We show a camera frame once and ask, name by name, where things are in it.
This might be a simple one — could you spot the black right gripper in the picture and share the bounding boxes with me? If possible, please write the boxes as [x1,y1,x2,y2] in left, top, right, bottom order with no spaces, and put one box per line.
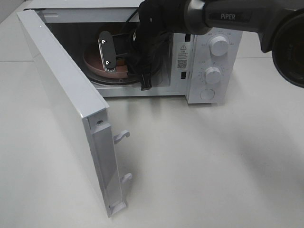
[98,24,171,91]

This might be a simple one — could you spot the pink round plate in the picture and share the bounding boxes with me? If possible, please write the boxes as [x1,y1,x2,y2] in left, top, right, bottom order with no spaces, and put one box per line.
[83,43,128,79]

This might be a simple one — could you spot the white microwave door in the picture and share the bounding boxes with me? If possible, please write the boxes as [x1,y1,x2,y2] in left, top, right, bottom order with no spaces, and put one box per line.
[17,9,132,217]

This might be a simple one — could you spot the round white door release button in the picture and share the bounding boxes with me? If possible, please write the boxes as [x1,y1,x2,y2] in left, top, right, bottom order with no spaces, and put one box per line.
[200,89,215,100]

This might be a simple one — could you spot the burger with sesame-free bun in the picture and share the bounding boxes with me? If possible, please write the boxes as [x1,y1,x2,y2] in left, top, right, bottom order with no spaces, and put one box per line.
[116,58,126,67]

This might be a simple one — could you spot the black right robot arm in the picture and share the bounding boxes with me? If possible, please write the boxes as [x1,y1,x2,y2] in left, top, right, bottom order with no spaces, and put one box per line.
[98,0,304,90]

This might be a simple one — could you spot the glass microwave turntable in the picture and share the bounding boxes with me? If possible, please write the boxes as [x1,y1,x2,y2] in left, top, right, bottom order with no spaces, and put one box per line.
[86,59,164,87]

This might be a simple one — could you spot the white microwave oven body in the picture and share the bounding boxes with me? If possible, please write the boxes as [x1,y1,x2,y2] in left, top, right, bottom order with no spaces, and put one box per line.
[25,0,242,104]

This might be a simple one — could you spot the white warning label sticker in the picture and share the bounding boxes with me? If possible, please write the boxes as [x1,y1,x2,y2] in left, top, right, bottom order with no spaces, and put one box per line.
[176,42,190,71]

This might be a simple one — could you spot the lower white microwave knob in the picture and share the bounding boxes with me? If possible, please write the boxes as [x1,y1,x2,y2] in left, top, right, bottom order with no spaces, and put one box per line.
[204,66,222,84]

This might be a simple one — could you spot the white microwave knob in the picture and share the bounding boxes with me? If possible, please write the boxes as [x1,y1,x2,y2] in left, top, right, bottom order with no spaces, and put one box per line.
[204,66,222,84]
[209,36,229,57]

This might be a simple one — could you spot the upper white microwave knob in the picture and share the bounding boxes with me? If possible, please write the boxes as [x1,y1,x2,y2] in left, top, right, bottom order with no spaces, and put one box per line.
[209,36,229,57]

